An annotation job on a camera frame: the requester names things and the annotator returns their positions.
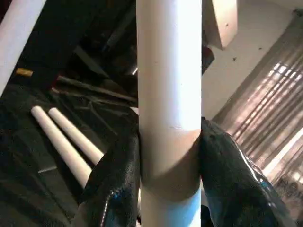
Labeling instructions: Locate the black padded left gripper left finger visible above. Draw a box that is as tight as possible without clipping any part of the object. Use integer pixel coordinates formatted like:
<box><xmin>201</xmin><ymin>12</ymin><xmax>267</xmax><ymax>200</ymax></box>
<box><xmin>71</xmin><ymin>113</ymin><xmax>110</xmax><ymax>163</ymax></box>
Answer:
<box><xmin>70</xmin><ymin>128</ymin><xmax>142</xmax><ymax>227</ymax></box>

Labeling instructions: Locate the black mat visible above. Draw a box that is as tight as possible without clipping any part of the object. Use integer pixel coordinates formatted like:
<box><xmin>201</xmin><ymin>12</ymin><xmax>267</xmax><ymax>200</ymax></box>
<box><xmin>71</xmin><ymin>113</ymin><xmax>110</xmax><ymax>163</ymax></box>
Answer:
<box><xmin>0</xmin><ymin>40</ymin><xmax>143</xmax><ymax>227</ymax></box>

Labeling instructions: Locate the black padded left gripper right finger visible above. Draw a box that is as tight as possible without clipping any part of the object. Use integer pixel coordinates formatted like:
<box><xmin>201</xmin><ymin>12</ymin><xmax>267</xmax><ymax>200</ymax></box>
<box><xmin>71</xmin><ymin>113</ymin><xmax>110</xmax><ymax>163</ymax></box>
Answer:
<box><xmin>198</xmin><ymin>118</ymin><xmax>297</xmax><ymax>227</ymax></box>

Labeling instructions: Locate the pleated grey curtain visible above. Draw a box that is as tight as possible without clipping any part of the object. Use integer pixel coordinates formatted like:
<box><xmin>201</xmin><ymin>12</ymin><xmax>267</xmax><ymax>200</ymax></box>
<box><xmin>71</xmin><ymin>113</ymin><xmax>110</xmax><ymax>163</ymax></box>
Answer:
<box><xmin>212</xmin><ymin>12</ymin><xmax>303</xmax><ymax>227</ymax></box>

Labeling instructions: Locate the small gold tag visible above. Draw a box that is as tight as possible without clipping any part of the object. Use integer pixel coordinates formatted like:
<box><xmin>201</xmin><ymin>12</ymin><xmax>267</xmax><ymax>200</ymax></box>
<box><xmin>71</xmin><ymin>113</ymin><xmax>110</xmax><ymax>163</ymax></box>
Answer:
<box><xmin>16</xmin><ymin>68</ymin><xmax>35</xmax><ymax>78</ymax></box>

